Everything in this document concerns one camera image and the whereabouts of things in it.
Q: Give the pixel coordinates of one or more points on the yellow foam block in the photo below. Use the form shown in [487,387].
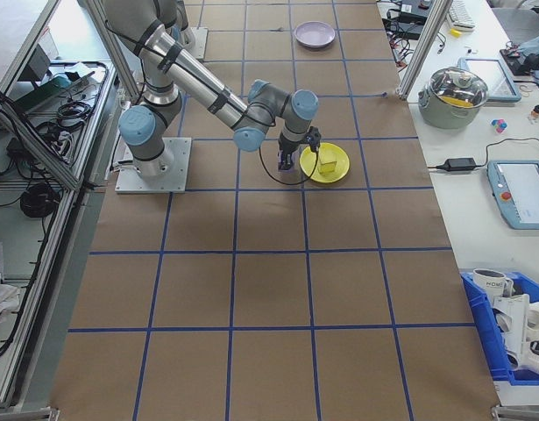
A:
[328,164]

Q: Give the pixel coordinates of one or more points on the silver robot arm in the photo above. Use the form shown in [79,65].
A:
[183,17]
[199,83]

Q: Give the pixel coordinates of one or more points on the yellow round plate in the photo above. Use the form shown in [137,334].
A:
[339,175]

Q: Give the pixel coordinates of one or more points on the purple round plate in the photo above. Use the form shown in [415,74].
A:
[315,34]

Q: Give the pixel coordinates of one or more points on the grey cooking pot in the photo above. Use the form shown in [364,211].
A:
[448,116]

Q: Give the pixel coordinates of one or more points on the black power adapter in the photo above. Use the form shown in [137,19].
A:
[459,164]

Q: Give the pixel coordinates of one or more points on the glass pot lid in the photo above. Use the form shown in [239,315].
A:
[459,85]

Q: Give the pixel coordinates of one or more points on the black electronics box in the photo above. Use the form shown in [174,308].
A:
[413,12]

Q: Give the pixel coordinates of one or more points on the small colourful toy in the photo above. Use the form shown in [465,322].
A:
[499,125]

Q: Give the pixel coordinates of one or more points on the blue grey teach pendant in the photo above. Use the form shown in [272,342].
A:
[492,79]
[523,193]

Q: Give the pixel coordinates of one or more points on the white keyboard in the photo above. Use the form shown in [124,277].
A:
[462,15]

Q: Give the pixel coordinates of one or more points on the white mug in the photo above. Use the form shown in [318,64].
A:
[490,283]

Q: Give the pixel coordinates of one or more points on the small bottle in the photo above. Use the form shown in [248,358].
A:
[536,115]

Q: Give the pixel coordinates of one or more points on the blue plastic bin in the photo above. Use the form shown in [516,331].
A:
[481,324]

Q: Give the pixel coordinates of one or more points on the white pipe fittings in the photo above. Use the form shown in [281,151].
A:
[519,324]

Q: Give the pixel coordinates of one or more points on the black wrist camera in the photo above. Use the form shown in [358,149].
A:
[313,138]

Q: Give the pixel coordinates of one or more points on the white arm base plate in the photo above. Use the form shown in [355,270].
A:
[177,175]
[200,41]

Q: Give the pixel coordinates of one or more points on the aluminium profile post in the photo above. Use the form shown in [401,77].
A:
[420,52]

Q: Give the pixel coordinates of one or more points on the V-shaped metal bar frame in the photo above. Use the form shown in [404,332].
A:
[32,140]

